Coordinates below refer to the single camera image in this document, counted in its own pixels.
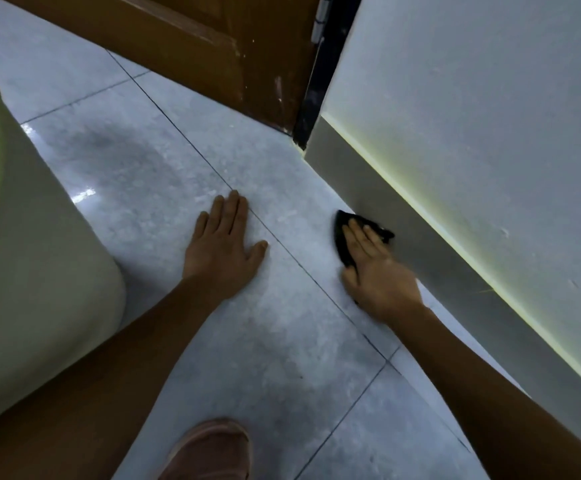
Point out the person's right hand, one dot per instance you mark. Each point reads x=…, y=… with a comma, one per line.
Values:
x=380, y=284

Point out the person's left hand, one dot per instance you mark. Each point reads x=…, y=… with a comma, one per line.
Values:
x=218, y=254

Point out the black cleaning cloth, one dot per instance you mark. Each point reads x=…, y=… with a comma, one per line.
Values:
x=341, y=244

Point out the grey baseboard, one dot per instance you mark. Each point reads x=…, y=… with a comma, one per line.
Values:
x=470, y=314

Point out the person's left forearm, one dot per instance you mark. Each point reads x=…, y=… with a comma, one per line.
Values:
x=80, y=399

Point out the light green plastic bucket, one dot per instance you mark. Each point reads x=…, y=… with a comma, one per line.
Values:
x=35, y=294

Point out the pink slipper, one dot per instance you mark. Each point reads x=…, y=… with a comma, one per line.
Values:
x=210, y=452

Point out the brown wooden door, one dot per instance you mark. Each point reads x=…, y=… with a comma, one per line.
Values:
x=250, y=54

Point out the silver door hinge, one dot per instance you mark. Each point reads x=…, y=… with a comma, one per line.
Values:
x=321, y=17

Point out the black door frame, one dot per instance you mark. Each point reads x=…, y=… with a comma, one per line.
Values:
x=328, y=69

